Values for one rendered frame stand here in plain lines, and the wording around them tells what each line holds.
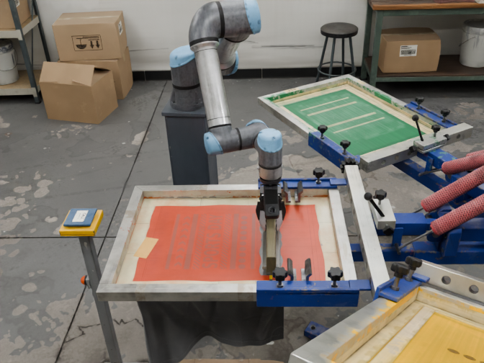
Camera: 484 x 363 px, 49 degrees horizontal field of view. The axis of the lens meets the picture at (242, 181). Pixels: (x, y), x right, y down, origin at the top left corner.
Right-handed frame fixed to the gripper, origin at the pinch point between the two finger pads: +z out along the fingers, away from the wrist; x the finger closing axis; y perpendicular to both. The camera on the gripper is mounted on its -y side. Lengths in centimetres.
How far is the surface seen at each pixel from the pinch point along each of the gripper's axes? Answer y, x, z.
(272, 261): -20.3, -0.3, -3.2
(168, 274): -16.7, 33.2, 5.1
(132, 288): -27, 42, 2
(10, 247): 112, 164, 98
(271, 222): -3.2, -0.3, -4.9
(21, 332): 44, 130, 99
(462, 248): -1, -65, 9
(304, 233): 3.7, -11.6, 5.0
